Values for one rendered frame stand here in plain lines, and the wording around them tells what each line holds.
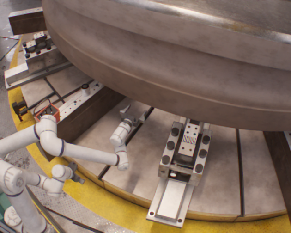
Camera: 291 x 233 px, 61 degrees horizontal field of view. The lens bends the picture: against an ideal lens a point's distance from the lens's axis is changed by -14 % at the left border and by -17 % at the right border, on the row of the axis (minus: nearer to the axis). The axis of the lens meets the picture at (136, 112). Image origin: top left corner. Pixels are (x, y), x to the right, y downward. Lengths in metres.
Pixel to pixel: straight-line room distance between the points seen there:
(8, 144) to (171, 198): 1.34
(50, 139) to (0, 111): 2.13
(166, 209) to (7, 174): 1.40
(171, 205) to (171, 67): 1.06
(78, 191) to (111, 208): 0.38
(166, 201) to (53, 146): 1.02
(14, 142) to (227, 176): 1.86
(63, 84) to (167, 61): 1.60
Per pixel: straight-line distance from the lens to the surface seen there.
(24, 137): 1.95
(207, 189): 2.55
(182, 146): 2.19
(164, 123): 2.87
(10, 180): 1.24
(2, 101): 3.98
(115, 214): 2.73
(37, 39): 3.34
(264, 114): 2.17
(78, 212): 2.79
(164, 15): 1.71
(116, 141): 1.98
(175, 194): 2.32
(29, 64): 3.36
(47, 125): 1.85
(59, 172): 1.74
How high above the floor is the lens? 2.58
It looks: 50 degrees down
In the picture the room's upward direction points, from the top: 1 degrees counter-clockwise
